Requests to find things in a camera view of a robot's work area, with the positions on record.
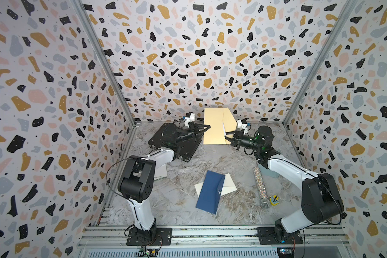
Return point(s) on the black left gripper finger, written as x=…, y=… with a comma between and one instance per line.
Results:
x=195, y=136
x=200, y=128

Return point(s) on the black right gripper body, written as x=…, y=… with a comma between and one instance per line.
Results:
x=249, y=143

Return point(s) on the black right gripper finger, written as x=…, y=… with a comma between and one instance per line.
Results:
x=234, y=140
x=233, y=134

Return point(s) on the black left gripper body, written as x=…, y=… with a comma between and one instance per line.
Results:
x=184, y=136

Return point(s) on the yellow kraft envelope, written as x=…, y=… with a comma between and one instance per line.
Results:
x=214, y=117

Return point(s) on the white letter paper green border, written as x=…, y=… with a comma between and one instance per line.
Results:
x=160, y=172

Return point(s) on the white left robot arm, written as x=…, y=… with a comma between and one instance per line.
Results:
x=136, y=183

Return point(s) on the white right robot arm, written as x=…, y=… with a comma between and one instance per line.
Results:
x=320, y=197

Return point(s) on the cream envelope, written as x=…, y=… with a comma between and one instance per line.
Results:
x=228, y=187

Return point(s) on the black hard case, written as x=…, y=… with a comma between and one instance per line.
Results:
x=185, y=152

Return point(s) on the yellow round tape measure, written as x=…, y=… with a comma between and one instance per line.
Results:
x=274, y=200

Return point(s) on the glitter filled clear tube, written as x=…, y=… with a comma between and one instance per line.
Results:
x=264, y=197

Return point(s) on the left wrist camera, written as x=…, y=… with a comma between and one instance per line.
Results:
x=188, y=118

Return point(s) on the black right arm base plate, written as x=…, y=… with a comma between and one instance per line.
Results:
x=276, y=236

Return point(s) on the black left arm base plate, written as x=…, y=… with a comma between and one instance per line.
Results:
x=156, y=236

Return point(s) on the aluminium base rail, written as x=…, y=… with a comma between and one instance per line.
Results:
x=241, y=241

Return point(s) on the aluminium left corner post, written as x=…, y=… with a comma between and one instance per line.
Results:
x=88, y=28

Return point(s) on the aluminium corner post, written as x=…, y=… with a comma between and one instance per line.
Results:
x=339, y=24
x=88, y=28

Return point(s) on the aluminium right corner post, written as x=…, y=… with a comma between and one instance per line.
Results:
x=339, y=24

